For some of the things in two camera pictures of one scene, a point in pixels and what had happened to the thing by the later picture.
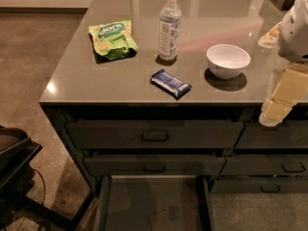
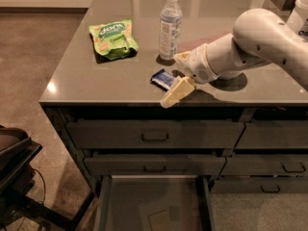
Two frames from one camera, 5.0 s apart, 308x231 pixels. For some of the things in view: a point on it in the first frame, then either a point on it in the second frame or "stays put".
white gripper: x=295 y=38 -> x=197 y=65
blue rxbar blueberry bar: x=173 y=85 stays put
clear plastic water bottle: x=169 y=25 stays put
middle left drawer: x=152 y=166 stays put
